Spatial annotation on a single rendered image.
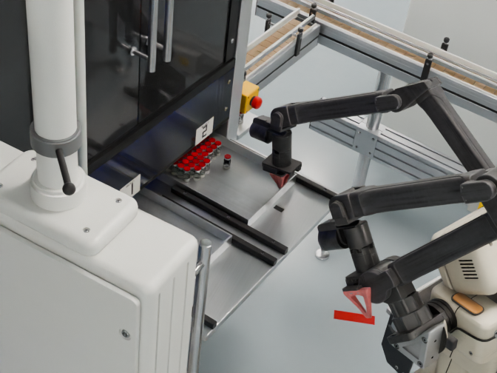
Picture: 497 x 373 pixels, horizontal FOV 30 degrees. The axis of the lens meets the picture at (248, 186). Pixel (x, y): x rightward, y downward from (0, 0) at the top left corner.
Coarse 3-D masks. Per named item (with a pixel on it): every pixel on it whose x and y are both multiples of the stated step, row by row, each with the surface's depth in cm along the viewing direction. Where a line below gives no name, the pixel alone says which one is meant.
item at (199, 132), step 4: (212, 120) 274; (204, 124) 271; (208, 124) 273; (212, 124) 276; (200, 128) 270; (204, 128) 272; (208, 128) 274; (212, 128) 277; (196, 132) 269; (200, 132) 271; (204, 132) 274; (208, 132) 276; (196, 136) 270; (200, 136) 273; (204, 136) 275; (196, 140) 271; (200, 140) 274; (196, 144) 272
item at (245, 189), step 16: (224, 144) 290; (240, 160) 286; (256, 160) 286; (160, 176) 275; (176, 176) 278; (208, 176) 279; (224, 176) 280; (240, 176) 281; (256, 176) 281; (192, 192) 270; (208, 192) 274; (224, 192) 275; (240, 192) 275; (256, 192) 276; (272, 192) 277; (224, 208) 266; (240, 208) 270; (256, 208) 271
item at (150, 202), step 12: (144, 192) 269; (144, 204) 267; (156, 204) 268; (168, 204) 266; (156, 216) 264; (168, 216) 265; (180, 216) 265; (192, 216) 262; (180, 228) 262; (192, 228) 262; (204, 228) 262; (216, 228) 259; (216, 240) 260; (228, 240) 256; (216, 252) 253
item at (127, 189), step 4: (140, 176) 252; (132, 180) 250; (136, 180) 251; (140, 180) 253; (128, 184) 249; (136, 184) 252; (124, 188) 248; (128, 188) 250; (136, 188) 253; (124, 192) 249; (128, 192) 251; (136, 192) 255
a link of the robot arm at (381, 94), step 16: (352, 96) 246; (368, 96) 242; (384, 96) 235; (272, 112) 261; (288, 112) 258; (304, 112) 255; (320, 112) 252; (336, 112) 249; (352, 112) 246; (368, 112) 243; (384, 112) 240
